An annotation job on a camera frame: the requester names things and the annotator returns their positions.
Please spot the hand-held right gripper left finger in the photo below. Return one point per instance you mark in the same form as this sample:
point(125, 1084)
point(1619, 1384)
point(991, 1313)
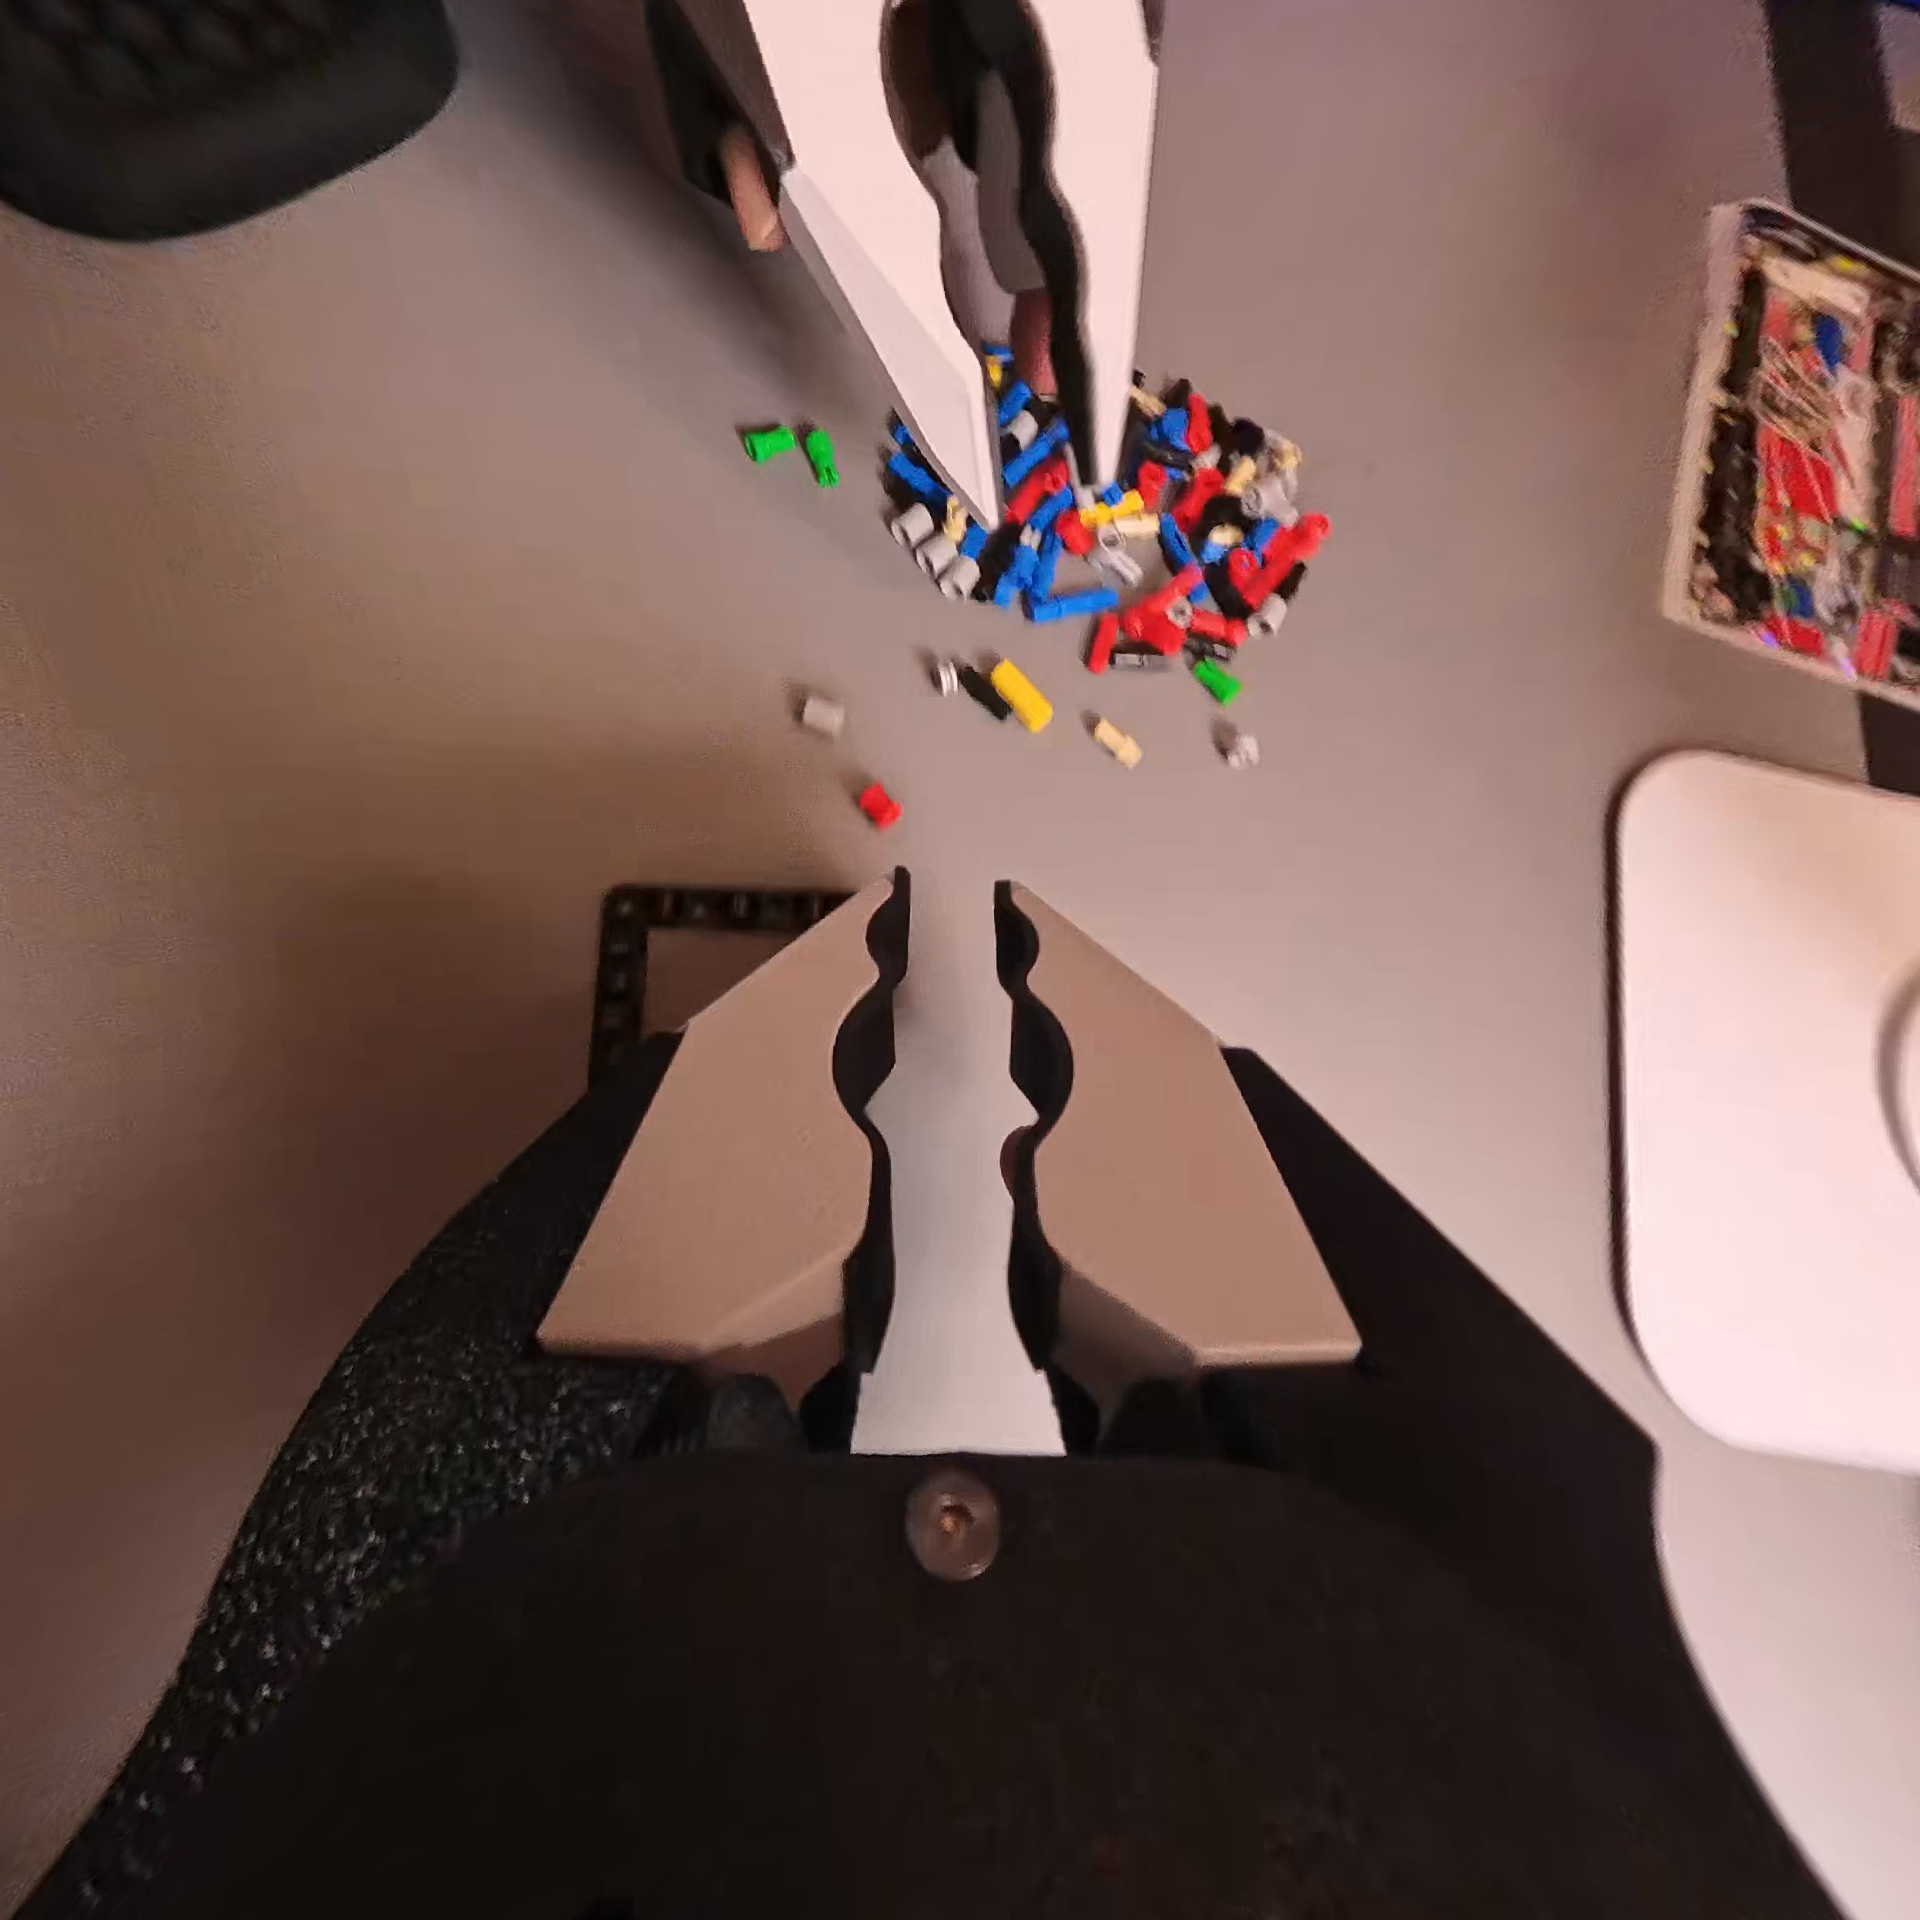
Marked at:
point(719, 1184)

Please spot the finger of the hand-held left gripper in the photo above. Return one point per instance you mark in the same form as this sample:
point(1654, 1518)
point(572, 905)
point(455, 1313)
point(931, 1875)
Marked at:
point(856, 180)
point(1110, 180)

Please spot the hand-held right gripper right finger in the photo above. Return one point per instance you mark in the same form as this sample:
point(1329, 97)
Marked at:
point(1170, 1201)

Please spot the black rectangular lego frame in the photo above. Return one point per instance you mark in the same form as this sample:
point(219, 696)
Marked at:
point(621, 959)

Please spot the pile of small lego pieces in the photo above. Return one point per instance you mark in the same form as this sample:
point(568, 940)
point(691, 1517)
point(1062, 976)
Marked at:
point(1184, 585)

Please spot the green lego pin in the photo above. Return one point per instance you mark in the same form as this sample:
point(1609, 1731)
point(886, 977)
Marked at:
point(769, 442)
point(821, 456)

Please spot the red lego bush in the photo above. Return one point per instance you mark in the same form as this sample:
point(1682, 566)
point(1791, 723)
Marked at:
point(878, 806)

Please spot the grey lego bush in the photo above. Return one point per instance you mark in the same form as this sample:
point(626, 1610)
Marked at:
point(1238, 745)
point(819, 713)

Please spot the tan lego pin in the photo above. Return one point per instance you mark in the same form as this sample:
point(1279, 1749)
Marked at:
point(1118, 741)

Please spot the yellow lego connector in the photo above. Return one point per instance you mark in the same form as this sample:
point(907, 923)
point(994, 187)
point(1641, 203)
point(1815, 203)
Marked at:
point(1021, 696)

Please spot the black lego pin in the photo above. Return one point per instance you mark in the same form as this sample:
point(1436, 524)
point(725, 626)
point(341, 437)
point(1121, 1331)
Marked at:
point(982, 692)

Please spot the lego sticker sheet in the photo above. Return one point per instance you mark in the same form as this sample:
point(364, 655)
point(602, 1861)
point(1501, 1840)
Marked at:
point(1799, 451)

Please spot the person's left hand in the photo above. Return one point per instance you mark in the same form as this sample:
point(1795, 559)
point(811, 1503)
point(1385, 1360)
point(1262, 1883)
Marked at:
point(758, 196)

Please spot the black wrist rest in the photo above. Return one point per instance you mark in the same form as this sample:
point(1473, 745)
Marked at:
point(194, 104)

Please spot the white adjustable stand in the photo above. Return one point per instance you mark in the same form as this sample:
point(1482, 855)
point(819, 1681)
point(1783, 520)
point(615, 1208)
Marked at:
point(1755, 1126)

